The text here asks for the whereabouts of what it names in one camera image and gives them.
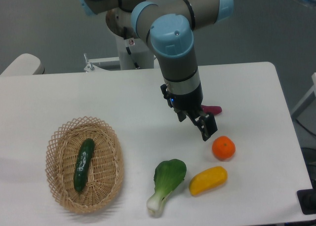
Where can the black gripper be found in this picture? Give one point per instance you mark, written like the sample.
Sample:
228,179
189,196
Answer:
191,103

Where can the green cucumber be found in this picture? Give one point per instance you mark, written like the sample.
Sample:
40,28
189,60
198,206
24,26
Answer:
83,161

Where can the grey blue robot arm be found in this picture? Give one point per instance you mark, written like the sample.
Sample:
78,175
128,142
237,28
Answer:
167,31

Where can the woven wicker basket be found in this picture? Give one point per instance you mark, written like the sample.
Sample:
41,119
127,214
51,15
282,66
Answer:
106,170

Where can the purple sweet potato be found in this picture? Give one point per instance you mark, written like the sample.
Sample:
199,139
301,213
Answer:
215,110

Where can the orange tangerine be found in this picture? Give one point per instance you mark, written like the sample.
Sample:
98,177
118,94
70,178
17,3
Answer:
223,148

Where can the yellow mango slice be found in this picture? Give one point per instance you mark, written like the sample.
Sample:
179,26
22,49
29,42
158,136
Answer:
208,179

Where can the green bok choy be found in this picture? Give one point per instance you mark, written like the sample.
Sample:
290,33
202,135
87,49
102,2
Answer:
169,174

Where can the black device at table edge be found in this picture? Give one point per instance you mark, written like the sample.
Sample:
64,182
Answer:
307,201

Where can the white chair armrest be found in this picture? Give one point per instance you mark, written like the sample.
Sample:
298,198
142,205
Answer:
25,64

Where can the white furniture frame right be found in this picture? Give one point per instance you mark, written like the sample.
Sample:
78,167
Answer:
305,101

